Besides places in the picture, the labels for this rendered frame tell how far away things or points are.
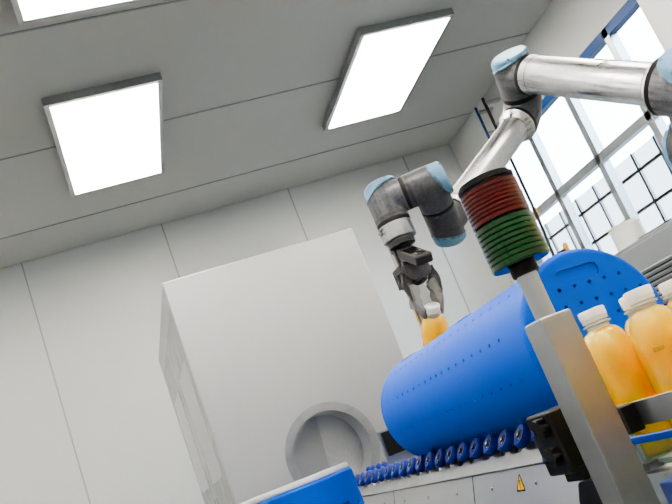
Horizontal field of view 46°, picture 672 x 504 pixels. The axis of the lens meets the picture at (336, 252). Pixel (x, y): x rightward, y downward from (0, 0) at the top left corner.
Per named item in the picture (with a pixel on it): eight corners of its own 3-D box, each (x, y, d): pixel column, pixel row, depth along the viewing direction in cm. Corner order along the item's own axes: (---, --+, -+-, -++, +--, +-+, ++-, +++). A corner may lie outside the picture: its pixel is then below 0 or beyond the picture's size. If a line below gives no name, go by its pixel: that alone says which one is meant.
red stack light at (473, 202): (514, 224, 87) (500, 193, 88) (541, 201, 81) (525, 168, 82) (465, 239, 85) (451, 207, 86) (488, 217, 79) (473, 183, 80)
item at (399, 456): (421, 469, 248) (403, 422, 252) (425, 468, 245) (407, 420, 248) (393, 480, 245) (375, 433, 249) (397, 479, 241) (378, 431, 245)
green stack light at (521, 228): (533, 265, 86) (514, 225, 87) (561, 245, 80) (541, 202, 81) (483, 281, 84) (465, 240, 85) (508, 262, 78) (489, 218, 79)
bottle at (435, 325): (453, 368, 205) (445, 304, 198) (457, 381, 198) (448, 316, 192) (426, 372, 205) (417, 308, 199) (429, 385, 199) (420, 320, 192)
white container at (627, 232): (640, 251, 386) (627, 225, 390) (658, 241, 372) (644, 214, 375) (614, 261, 382) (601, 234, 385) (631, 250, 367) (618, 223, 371)
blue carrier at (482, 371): (494, 440, 214) (457, 341, 221) (702, 382, 133) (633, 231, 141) (400, 473, 205) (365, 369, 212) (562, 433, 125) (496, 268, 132)
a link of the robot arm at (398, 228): (415, 214, 200) (381, 223, 197) (422, 231, 199) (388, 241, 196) (404, 226, 208) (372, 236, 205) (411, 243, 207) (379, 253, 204)
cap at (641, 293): (632, 309, 109) (626, 297, 110) (659, 298, 107) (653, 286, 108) (626, 310, 106) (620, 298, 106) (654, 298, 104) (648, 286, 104)
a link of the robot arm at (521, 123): (522, 119, 253) (426, 251, 214) (511, 85, 246) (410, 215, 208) (556, 116, 245) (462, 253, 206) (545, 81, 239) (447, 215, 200)
